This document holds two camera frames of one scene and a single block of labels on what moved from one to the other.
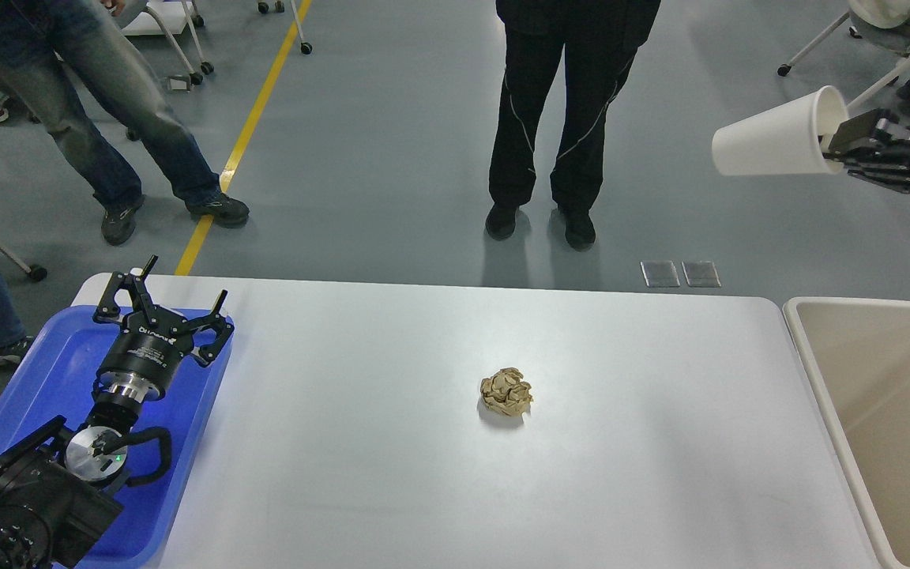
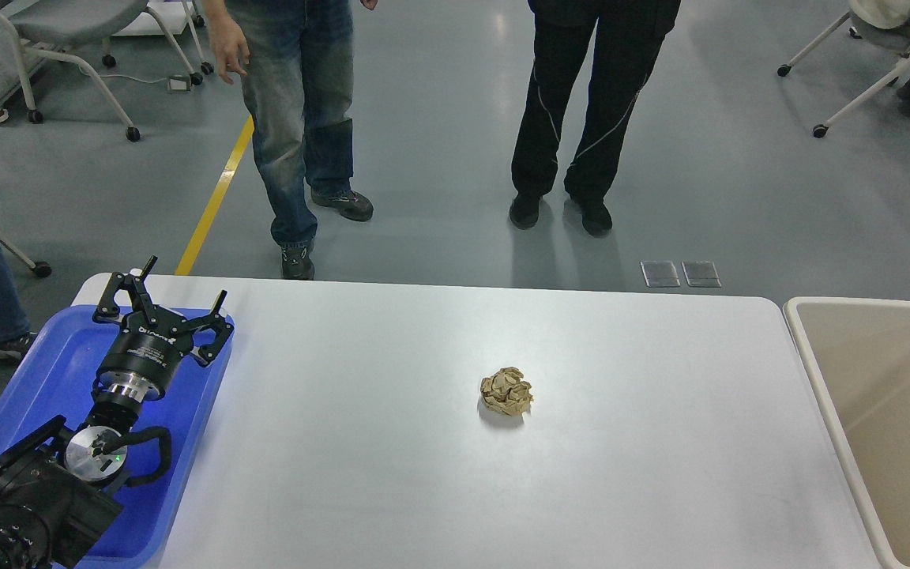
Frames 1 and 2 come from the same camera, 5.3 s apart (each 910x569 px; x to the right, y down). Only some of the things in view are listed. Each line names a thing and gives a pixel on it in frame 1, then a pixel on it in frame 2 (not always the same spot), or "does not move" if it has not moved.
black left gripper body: x=139 y=363 does not move
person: x=60 y=58 -> x=297 y=60
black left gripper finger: x=219 y=323 does not move
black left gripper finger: x=108 y=309 does not move
